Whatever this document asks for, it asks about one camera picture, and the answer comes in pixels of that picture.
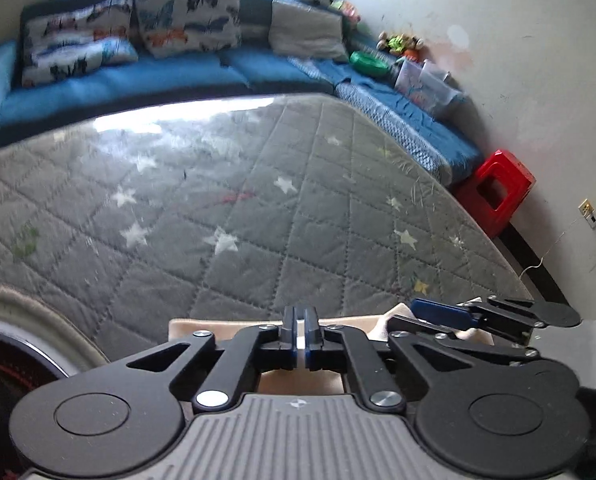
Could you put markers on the wall socket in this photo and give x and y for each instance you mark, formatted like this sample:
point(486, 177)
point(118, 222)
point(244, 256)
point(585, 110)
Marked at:
point(589, 212)

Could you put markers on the green orange plush toy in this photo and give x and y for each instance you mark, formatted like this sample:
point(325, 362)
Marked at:
point(345, 10)

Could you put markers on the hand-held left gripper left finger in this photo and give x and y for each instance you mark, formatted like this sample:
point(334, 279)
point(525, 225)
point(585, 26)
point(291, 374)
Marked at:
point(293, 347)

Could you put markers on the cream sweatshirt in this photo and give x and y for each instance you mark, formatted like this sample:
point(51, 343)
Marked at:
point(193, 327)

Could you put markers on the blue sofa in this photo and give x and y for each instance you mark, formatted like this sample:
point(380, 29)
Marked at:
point(178, 70)

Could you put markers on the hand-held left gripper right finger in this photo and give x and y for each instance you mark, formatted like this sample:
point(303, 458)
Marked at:
point(310, 347)

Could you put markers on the round black hotplate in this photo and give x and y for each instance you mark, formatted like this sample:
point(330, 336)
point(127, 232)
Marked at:
point(8, 360)

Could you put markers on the clear plastic storage box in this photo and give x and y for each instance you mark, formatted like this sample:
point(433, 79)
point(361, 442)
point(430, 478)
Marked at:
point(425, 90)

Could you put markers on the square butterfly print pillow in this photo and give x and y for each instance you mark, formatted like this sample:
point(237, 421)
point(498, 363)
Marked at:
point(188, 20)

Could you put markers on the red plastic stool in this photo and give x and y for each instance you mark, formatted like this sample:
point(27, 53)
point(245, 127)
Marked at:
point(503, 175)

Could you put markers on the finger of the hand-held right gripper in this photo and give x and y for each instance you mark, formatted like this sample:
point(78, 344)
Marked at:
point(438, 311)

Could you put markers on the brown green plush toys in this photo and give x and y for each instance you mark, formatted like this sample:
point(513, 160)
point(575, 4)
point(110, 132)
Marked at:
point(400, 44)

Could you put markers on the green bowl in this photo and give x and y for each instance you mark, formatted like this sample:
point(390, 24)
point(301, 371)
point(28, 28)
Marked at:
point(368, 62)

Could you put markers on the folded butterfly print quilt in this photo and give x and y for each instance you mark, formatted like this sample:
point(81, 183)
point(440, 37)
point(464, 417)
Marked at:
point(73, 45)

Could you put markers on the grey pillow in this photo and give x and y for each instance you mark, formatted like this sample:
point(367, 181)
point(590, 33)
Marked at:
point(303, 30)

